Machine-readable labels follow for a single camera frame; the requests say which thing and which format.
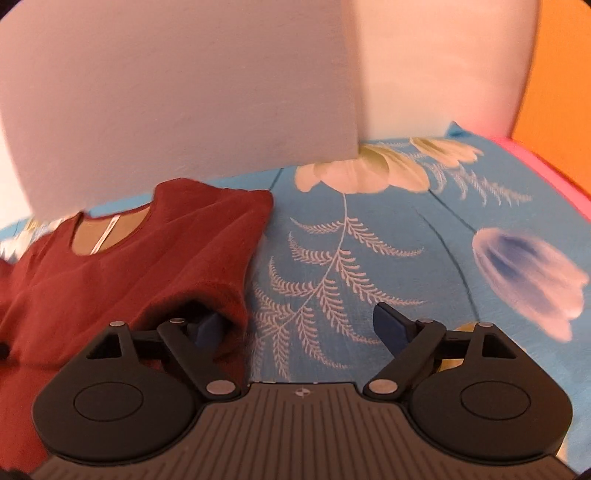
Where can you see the orange door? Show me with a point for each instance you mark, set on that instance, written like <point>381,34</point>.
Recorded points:
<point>554,116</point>

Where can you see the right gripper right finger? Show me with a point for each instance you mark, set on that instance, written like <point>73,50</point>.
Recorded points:
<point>432,362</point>

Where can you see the dark red knit top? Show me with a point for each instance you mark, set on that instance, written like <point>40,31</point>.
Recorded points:
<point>188,250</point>

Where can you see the blue floral bed sheet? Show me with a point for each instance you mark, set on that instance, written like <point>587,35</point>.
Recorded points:
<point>453,229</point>

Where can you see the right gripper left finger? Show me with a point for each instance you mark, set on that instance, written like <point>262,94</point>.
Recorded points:
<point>172,362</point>

